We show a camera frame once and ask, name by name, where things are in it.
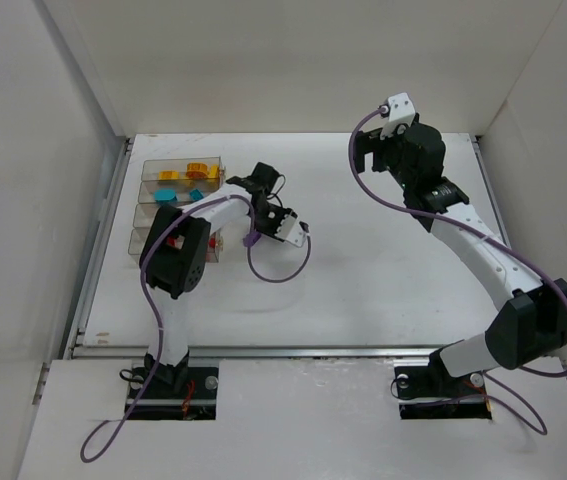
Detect purple lego block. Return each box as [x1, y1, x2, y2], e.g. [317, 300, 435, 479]
[243, 232, 260, 248]

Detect yellow angled lego block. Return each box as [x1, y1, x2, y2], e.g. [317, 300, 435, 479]
[208, 165, 219, 179]

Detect teal lego block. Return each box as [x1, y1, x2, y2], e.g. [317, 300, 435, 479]
[153, 188, 178, 205]
[189, 189, 205, 202]

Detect yellow flower lego block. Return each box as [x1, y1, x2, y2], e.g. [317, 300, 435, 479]
[185, 162, 209, 180]

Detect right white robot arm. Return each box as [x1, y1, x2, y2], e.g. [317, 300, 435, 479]
[348, 120, 567, 399]

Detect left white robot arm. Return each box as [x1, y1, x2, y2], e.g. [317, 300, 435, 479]
[140, 162, 311, 394]

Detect clear compartment organizer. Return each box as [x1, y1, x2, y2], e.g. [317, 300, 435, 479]
[128, 157, 225, 262]

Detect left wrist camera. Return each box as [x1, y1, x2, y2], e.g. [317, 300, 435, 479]
[276, 211, 309, 248]

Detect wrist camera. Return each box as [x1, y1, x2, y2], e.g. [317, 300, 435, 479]
[276, 211, 309, 248]
[380, 92, 417, 140]

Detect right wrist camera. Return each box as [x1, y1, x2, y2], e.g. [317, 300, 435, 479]
[380, 92, 417, 140]

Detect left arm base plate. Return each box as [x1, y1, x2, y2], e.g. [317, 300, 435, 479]
[128, 365, 220, 421]

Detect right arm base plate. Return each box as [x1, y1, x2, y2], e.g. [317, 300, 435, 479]
[391, 364, 492, 420]

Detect aluminium rail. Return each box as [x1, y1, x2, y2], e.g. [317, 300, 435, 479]
[66, 345, 433, 359]

